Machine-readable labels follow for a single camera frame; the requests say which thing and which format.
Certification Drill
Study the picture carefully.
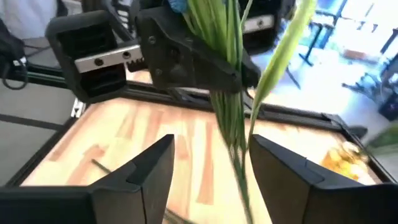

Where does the blue artificial flower bunch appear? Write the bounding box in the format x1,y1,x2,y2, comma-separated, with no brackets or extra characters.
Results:
167,0,318,224

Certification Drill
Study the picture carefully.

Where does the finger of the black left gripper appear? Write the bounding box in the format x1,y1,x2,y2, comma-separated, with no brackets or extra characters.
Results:
241,50,262,89
136,5,243,93

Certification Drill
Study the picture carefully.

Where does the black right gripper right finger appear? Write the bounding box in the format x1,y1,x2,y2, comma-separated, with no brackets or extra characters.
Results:
248,133,398,224

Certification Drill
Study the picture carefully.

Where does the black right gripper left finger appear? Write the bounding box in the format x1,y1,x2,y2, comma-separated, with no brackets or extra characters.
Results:
0,133,176,224

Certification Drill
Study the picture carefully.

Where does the yellow glass vase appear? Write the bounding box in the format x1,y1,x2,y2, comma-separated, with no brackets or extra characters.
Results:
320,141,371,183

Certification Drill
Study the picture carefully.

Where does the black aluminium table frame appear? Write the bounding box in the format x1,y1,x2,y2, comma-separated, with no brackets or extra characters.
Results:
4,67,397,187

